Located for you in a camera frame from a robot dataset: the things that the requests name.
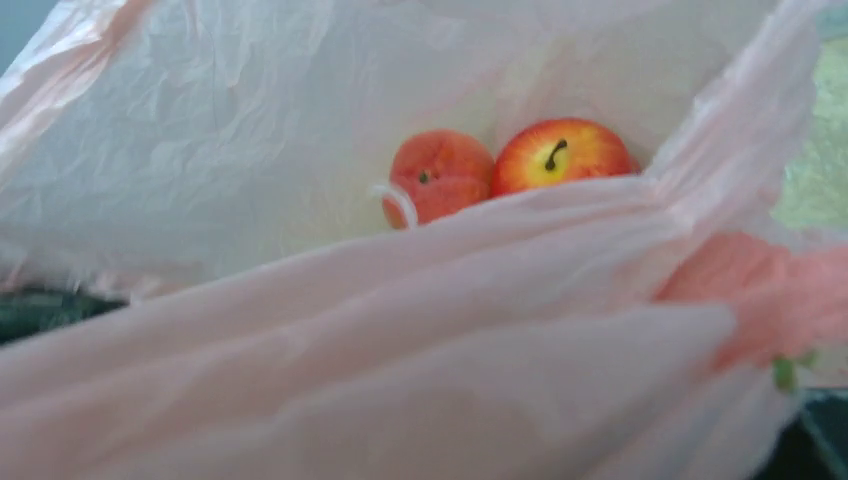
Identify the pink plastic bag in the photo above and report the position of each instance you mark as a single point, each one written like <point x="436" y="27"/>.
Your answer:
<point x="223" y="165"/>

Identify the orange fake peach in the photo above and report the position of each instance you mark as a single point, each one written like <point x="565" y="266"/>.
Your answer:
<point x="442" y="171"/>

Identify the red yellow fake apple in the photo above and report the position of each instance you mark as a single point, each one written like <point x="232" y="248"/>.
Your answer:
<point x="557" y="151"/>

